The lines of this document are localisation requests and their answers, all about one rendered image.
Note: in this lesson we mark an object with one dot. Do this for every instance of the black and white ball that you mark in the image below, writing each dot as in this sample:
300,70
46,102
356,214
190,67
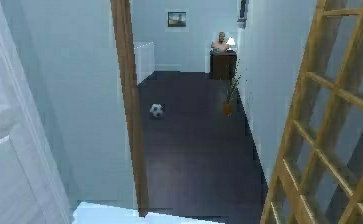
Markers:
156,110

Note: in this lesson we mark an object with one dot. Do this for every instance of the light wooden open shelf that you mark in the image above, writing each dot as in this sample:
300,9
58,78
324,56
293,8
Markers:
325,133

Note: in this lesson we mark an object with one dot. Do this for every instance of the tan bust statue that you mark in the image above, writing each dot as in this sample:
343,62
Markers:
220,44

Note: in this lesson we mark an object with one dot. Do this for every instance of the dark brown wooden cabinet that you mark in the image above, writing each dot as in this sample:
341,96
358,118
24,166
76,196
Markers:
223,65

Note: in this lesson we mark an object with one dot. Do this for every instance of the framed landscape wall picture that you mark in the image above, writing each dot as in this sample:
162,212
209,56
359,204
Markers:
177,19

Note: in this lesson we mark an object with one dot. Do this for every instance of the white panelled room door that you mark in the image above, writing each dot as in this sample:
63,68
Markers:
12,160

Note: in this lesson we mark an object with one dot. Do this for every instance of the white table lamp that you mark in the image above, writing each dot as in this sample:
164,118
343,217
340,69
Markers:
231,42

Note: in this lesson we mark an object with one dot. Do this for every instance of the dark framed wall picture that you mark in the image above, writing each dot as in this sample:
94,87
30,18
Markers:
243,11

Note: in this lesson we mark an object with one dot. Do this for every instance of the potted green house plant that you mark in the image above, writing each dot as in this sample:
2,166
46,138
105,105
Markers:
229,100

